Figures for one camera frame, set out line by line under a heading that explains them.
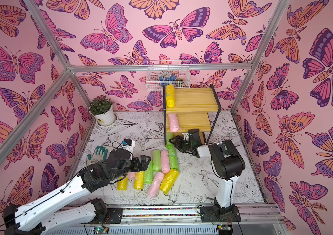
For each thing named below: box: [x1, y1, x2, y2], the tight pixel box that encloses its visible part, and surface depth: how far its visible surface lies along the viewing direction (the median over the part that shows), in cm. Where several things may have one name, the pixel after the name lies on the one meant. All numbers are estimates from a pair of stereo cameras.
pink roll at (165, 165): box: [160, 149, 171, 174], surface depth 91 cm
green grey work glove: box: [86, 145, 108, 165], surface depth 95 cm
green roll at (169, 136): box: [166, 132, 174, 150], surface depth 97 cm
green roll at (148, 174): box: [143, 160, 154, 185], surface depth 84 cm
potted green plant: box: [88, 94, 119, 127], surface depth 105 cm
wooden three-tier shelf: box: [163, 84, 222, 146], surface depth 82 cm
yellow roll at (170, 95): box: [166, 83, 176, 108], surface depth 76 cm
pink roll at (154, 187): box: [147, 171, 165, 198], surface depth 83 cm
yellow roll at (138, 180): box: [133, 170, 145, 190], surface depth 84 cm
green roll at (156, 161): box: [151, 149, 162, 172], surface depth 92 cm
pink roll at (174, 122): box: [168, 113, 183, 133], surface depth 88 cm
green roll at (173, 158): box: [168, 147, 179, 170], surface depth 92 cm
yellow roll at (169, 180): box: [159, 168, 180, 195], surface depth 84 cm
